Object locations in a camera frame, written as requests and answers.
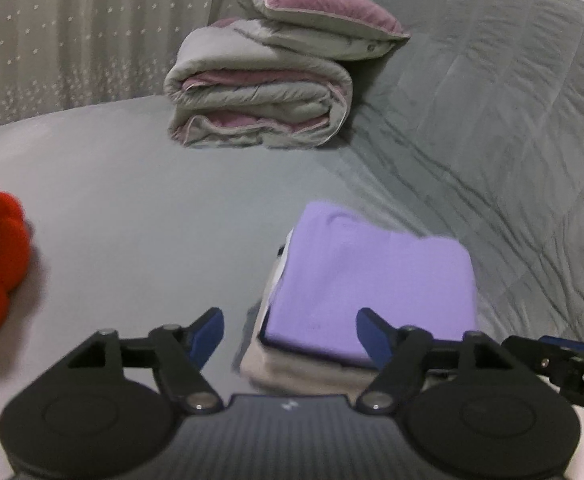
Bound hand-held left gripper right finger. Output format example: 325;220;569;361
357;308;525;415

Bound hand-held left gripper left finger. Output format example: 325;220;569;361
63;307;225;413

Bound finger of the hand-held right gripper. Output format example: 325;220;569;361
502;336;572;386
539;335;584;356

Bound purple pants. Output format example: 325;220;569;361
263;201;475;368

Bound folded black garment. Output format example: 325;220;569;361
259;245;377;363

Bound folded beige garment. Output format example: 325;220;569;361
239;340;380;398

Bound folded white garment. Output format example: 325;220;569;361
269;230;295;311

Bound folded grey pink quilt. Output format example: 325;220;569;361
164;17;353;150

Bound star print curtain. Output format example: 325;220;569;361
0;0;287;128

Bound pink grey pillow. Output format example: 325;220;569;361
223;0;411;62

